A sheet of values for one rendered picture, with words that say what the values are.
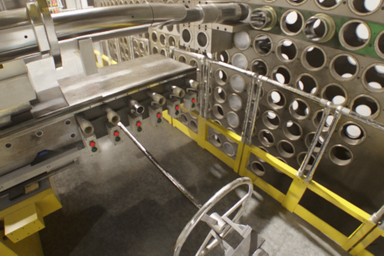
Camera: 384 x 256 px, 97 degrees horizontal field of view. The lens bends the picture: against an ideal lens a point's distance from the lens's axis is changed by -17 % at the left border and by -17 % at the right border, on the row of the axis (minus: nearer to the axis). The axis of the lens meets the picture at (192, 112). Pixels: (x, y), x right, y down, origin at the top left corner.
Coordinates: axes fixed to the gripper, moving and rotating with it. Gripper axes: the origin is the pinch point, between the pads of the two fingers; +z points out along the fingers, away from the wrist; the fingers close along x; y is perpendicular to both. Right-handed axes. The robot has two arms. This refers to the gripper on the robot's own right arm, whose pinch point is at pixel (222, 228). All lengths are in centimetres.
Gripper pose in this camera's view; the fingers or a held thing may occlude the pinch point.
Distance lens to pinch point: 76.7
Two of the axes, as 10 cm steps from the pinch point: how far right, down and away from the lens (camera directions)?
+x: 6.6, -7.1, 2.2
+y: 3.7, 5.7, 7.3
